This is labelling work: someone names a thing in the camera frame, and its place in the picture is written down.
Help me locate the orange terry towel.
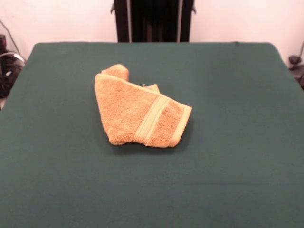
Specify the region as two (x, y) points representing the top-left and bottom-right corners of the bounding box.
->
(94, 63), (193, 148)

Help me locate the dark green tablecloth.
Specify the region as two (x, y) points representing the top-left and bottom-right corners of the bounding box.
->
(0, 41), (304, 228)

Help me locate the black equipment pile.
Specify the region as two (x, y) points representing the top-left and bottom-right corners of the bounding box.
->
(0, 34), (26, 99)

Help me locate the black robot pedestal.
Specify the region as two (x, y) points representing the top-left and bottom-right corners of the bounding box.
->
(110, 0), (197, 43)

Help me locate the grey cable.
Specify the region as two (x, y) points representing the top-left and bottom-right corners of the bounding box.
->
(0, 20), (27, 64)

